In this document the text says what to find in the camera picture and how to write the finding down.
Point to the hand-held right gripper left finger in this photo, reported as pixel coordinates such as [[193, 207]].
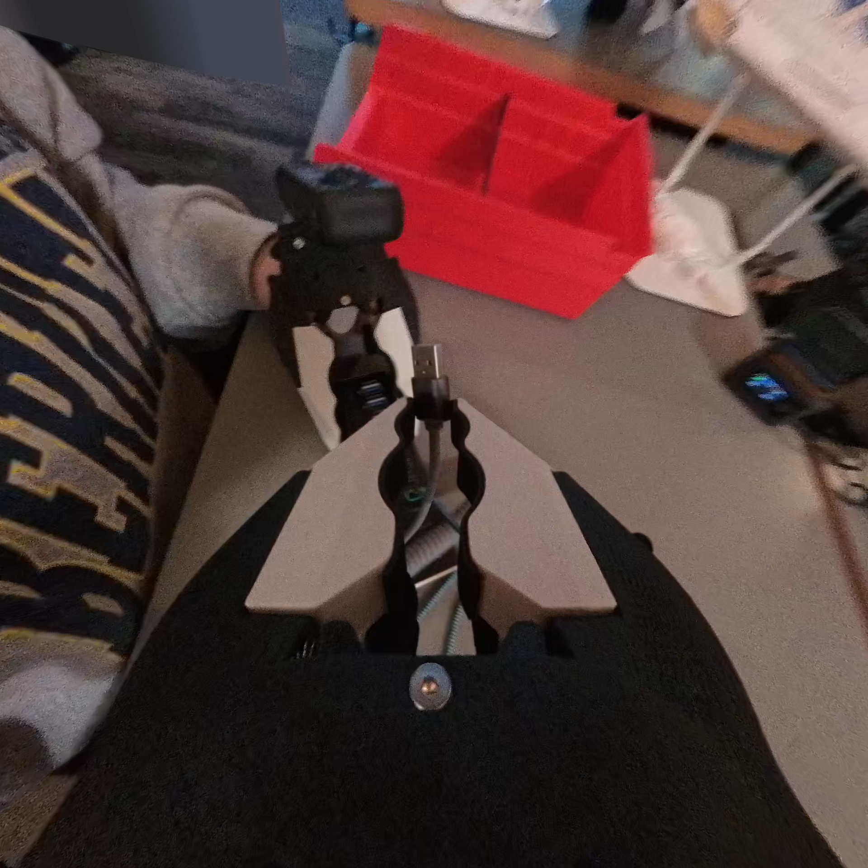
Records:
[[319, 542]]

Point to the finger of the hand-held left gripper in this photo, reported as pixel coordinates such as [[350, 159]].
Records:
[[315, 366], [393, 346]]

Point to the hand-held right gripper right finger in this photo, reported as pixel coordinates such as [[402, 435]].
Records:
[[542, 542]]

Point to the black usb hub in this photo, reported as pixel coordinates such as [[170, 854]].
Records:
[[366, 400]]

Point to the person's left forearm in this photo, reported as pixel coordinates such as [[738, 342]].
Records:
[[190, 258]]

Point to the person's left hand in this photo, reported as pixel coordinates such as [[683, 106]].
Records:
[[264, 271]]

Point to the red bin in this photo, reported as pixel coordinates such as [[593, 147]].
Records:
[[488, 203]]

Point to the black device with display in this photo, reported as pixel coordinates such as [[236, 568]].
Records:
[[766, 383]]

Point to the instruction board on white stand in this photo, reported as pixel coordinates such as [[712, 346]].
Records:
[[698, 258]]

